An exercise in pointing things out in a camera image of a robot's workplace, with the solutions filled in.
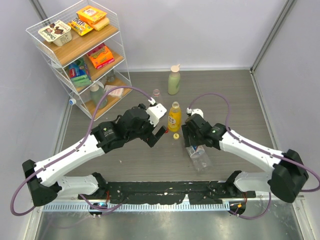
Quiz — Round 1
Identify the clear bottle red label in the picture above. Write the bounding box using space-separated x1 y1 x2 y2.
152 89 164 105

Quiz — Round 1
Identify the yellow sponge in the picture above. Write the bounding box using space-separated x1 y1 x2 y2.
92 17 110 31

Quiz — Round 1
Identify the pink white small packet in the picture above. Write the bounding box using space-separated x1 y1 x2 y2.
104 85 124 99

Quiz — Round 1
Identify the orange pink candy box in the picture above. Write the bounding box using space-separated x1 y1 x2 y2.
86 43 115 70

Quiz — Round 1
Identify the yellow juice bottle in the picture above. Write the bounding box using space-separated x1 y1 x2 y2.
168 101 182 132

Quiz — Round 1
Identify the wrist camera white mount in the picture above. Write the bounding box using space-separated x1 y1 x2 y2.
185 107 204 121
146 97 167 127

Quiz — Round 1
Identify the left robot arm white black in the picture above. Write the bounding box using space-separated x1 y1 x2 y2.
22 103 167 207

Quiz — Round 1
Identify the white chocolate pudding cup pack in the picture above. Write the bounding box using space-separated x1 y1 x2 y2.
38 20 72 47

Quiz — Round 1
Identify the blue green sponge pack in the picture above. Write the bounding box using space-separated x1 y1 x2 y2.
68 57 92 88

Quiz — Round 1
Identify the clear bottle blue white label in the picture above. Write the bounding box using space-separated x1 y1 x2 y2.
186 145 212 173

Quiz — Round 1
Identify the white wire shelf rack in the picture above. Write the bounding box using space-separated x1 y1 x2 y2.
26 0 132 120

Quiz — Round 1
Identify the yellow bottle cap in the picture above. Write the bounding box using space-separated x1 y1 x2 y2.
173 133 180 140

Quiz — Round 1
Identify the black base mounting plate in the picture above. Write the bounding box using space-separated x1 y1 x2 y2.
85 181 256 205

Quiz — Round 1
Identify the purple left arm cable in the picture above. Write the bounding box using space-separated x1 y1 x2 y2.
10 86 155 217

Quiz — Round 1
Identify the yellow candy bag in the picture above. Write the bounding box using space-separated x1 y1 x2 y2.
67 17 93 36

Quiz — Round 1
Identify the clear bottle white cap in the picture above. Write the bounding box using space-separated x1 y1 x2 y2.
68 98 77 105

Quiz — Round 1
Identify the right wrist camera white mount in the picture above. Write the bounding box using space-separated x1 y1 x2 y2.
185 107 204 121

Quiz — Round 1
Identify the green lotion bottle beige cap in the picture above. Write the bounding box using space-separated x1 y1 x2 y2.
168 64 181 95

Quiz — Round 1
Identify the green soap dispenser bottle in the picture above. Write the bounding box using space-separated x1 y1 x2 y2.
89 83 108 109

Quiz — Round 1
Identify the orange cracker box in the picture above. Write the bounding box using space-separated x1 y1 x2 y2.
76 5 107 24

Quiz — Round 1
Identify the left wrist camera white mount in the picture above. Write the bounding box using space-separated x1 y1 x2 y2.
146 97 167 127

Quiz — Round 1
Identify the white slotted cable duct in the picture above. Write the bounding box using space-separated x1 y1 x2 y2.
42 201 230 212

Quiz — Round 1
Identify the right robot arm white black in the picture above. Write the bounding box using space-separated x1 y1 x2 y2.
182 113 309 203

